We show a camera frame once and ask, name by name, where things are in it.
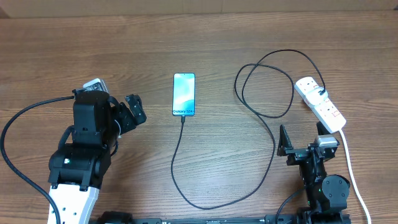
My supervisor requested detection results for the white power strip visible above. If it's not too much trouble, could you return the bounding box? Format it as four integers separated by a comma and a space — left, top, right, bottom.
294, 77, 346, 134

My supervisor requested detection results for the white charger plug adapter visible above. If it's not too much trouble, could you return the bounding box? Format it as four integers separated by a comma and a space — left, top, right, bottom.
304, 87, 328, 108

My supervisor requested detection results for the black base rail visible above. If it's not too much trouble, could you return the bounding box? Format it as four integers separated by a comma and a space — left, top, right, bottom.
89, 212, 351, 224

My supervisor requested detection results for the blue-screen Samsung Galaxy smartphone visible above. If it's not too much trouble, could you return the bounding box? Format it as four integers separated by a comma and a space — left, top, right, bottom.
172, 73, 195, 116

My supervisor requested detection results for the white power strip cord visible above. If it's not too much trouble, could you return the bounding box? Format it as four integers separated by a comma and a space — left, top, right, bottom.
338, 129, 373, 224

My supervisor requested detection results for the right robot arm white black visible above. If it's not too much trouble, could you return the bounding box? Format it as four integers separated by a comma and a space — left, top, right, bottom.
275, 122, 351, 224

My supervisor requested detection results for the black USB charging cable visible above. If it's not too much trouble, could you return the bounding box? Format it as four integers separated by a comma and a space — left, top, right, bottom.
170, 49, 327, 210

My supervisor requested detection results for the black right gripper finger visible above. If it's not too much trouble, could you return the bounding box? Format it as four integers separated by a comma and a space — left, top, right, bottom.
277, 124, 293, 156
317, 121, 330, 136

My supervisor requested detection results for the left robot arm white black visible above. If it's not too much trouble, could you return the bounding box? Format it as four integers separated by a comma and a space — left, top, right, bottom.
48, 90, 146, 223

